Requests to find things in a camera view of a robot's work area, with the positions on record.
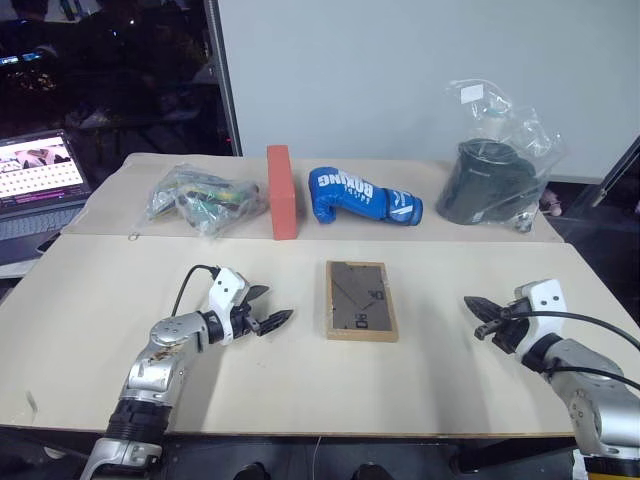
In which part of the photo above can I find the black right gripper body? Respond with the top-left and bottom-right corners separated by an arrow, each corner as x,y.
491,298 -> 532,355

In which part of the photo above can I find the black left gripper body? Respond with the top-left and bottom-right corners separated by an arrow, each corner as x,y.
229,298 -> 265,338

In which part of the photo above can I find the open laptop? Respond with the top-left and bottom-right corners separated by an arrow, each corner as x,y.
0,128 -> 94,266

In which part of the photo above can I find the red rectangular block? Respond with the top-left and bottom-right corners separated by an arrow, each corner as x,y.
266,144 -> 301,242

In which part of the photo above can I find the clear bag of green items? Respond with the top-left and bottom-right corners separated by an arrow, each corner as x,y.
144,163 -> 269,239

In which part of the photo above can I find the black cylinder container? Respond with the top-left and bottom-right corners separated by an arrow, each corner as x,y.
435,138 -> 539,226

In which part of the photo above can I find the pink object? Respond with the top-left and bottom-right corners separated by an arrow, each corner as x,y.
542,187 -> 564,217

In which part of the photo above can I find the blue boxing glove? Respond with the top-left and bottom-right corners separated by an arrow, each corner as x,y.
307,166 -> 424,227

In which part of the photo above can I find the dark rounded shape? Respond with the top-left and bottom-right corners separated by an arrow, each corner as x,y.
230,462 -> 267,480

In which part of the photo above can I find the large clear plastic bag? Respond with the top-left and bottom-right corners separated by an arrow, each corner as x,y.
434,77 -> 571,235

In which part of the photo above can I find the black metal stand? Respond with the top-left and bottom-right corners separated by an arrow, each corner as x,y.
589,134 -> 640,209

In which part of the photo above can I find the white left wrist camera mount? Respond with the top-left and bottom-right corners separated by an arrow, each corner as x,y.
206,266 -> 251,347

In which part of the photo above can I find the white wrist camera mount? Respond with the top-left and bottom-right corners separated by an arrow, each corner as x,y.
206,266 -> 251,347
513,279 -> 569,352

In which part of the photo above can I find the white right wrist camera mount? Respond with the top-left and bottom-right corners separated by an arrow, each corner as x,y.
513,279 -> 569,352

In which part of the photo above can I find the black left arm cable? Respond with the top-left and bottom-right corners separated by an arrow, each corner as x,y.
170,264 -> 221,318

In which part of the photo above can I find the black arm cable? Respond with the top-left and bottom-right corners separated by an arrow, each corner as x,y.
502,306 -> 640,391
170,264 -> 221,318

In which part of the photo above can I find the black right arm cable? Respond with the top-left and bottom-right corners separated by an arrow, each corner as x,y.
502,306 -> 640,391

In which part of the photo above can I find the wooden picture frame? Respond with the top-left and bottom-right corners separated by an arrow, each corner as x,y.
324,259 -> 400,344

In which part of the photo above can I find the grey metal partition post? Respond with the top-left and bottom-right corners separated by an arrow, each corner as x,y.
202,0 -> 245,157

